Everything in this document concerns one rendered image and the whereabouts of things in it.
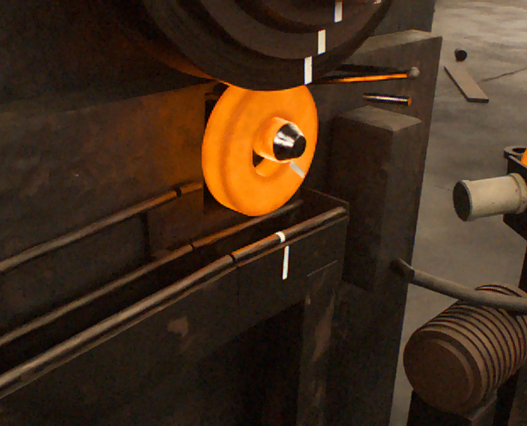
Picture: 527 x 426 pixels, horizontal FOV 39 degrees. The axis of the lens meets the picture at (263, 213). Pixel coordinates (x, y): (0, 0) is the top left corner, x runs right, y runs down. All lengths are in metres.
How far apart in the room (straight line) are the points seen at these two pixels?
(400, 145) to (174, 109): 0.31
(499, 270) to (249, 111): 1.79
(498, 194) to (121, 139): 0.57
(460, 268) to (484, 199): 1.34
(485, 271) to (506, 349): 1.35
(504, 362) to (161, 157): 0.56
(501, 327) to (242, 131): 0.51
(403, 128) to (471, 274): 1.48
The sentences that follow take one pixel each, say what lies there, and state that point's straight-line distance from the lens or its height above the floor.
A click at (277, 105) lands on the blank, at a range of 0.79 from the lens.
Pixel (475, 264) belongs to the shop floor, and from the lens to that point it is 2.47.
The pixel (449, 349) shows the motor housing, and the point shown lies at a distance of 1.04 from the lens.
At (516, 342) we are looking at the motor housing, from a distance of 1.12.
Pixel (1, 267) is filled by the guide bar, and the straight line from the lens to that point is 0.71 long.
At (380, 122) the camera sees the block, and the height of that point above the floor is 0.80.
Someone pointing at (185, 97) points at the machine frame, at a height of 0.86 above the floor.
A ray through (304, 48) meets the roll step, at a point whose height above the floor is 0.92.
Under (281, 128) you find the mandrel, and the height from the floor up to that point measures 0.84.
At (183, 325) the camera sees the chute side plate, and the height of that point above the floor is 0.67.
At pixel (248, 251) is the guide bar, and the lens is 0.79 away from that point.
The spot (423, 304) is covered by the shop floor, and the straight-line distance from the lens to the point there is 2.19.
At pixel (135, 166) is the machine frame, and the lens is 0.78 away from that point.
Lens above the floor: 1.07
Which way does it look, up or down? 23 degrees down
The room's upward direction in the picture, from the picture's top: 3 degrees clockwise
